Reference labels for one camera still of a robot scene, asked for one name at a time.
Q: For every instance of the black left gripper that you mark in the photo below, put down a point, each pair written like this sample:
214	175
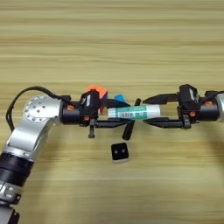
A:
71	113

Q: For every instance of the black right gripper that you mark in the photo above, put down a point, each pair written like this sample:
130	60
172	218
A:
207	112

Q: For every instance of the green white glue stick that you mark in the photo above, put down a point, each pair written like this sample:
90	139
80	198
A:
134	112

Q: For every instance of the black white square block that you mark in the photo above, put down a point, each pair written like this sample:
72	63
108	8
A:
119	152

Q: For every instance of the blue eraser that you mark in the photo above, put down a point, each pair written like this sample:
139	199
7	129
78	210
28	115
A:
119	97

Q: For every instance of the black marker pen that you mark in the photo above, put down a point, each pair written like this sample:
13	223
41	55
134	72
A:
128	132

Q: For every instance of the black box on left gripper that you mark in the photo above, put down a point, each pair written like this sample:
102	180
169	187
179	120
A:
90	102

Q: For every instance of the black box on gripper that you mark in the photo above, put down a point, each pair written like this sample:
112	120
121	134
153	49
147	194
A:
188	94
90	102

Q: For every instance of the multicolour puzzle cube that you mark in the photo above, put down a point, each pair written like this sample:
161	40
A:
99	90

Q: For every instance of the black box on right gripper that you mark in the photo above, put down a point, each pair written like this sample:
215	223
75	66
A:
188	94

